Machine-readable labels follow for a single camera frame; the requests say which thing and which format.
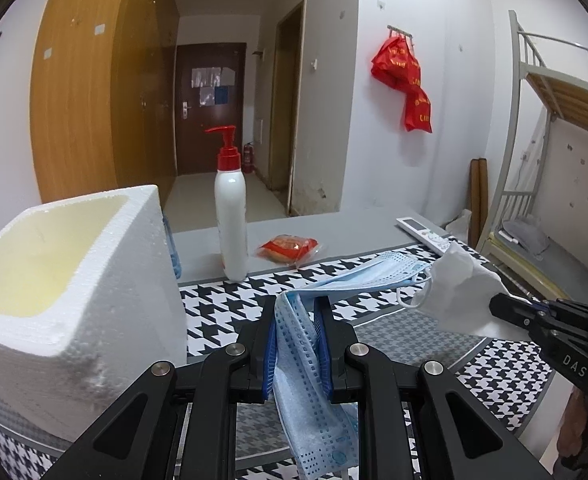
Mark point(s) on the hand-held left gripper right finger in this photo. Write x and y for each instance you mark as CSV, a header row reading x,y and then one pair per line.
x,y
331,355

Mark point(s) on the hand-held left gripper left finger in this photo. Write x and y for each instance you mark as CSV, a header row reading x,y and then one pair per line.
x,y
261,355

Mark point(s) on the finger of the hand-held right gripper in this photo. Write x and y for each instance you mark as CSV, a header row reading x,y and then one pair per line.
x,y
544,305
511,312

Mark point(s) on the blue face mask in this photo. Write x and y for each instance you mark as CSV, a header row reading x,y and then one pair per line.
x,y
299,360

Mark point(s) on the white tissue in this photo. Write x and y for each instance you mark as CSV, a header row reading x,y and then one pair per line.
x,y
461,290

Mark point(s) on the white foam box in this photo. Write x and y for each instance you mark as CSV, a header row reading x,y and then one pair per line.
x,y
99,310

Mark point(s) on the person's right hand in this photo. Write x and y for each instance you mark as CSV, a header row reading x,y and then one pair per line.
x,y
574,425

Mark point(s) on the houndstooth table mat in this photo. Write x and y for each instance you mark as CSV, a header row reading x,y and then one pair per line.
x,y
224,305

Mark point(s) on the grey pillow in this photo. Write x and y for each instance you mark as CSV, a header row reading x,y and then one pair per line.
x,y
531,237

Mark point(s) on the white plastic bag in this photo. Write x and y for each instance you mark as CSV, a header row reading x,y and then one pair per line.
x,y
459,225

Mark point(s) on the red snack packet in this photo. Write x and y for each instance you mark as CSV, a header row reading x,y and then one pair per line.
x,y
289,247

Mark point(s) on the leaning wooden boards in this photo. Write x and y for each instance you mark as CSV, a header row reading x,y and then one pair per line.
x,y
478,200

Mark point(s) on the white remote control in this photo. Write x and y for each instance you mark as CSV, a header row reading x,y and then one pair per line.
x,y
421,230

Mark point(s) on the white pump bottle red cap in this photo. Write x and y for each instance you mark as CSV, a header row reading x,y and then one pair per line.
x,y
231,225

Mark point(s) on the red fire extinguisher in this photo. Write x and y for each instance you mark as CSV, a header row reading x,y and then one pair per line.
x,y
248,159

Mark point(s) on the grey metal bunk bed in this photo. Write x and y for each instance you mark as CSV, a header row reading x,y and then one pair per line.
x,y
569,95

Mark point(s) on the dark brown entry door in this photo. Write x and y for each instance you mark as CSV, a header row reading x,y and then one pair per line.
x,y
194,145

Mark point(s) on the blue paper notice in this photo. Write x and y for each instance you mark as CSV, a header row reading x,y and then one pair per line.
x,y
221,95

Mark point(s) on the red plastic bag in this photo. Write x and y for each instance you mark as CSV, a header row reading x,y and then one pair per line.
x,y
401,70

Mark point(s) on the white paper notice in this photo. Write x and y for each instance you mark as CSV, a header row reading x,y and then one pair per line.
x,y
211,76

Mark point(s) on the wooden wardrobe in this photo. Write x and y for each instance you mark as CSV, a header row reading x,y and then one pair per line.
x,y
84,110

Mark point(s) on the metal wall hook rack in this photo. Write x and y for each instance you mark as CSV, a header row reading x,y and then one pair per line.
x,y
401,31

